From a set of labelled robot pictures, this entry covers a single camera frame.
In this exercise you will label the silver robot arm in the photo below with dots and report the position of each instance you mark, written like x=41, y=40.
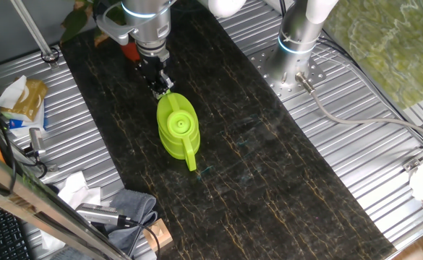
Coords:
x=294, y=36

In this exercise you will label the silver vented camera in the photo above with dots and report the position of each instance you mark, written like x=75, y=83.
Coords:
x=95, y=213

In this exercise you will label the yellow tissue packet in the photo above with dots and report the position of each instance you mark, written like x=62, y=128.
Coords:
x=30, y=99

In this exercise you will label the blue white package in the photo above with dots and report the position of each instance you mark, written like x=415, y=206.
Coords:
x=26, y=126

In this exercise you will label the metal frame bar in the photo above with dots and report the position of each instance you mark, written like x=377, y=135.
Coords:
x=34, y=202

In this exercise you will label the crumpled white tissue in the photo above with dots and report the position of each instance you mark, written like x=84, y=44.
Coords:
x=52, y=240

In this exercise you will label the white tissue paper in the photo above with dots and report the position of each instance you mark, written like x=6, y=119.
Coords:
x=77, y=191

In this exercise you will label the lime green watering can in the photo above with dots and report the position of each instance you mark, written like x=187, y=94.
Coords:
x=178, y=137

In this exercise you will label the small silver camera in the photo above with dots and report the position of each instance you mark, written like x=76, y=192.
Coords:
x=37, y=141

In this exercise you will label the orange flower pot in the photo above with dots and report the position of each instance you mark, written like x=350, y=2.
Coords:
x=131, y=52

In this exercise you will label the silver tripod pole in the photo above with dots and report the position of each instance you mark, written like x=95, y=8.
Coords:
x=34, y=30

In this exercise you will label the grey towel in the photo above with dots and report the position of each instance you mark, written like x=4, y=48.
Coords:
x=135, y=206

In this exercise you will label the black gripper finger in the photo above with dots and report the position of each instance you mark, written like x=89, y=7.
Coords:
x=167, y=82
x=157, y=92

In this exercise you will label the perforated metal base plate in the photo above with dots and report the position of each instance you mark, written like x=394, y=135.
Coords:
x=260, y=62

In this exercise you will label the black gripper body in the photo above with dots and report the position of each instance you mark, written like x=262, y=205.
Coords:
x=152, y=69

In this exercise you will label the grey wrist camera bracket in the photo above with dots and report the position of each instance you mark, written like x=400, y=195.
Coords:
x=114, y=32

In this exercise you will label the black computer mouse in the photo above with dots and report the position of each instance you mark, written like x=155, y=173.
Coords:
x=52, y=188

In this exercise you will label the black marble pattern mat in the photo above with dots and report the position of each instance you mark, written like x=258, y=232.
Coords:
x=251, y=162

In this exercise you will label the anthurium plant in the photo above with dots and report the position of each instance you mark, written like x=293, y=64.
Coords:
x=74, y=22

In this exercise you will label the white tissue sheet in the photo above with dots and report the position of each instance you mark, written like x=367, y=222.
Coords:
x=11, y=93

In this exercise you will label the wooden block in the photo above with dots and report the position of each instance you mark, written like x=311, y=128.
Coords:
x=160, y=234

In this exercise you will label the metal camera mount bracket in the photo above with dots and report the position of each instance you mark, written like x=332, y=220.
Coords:
x=53, y=167

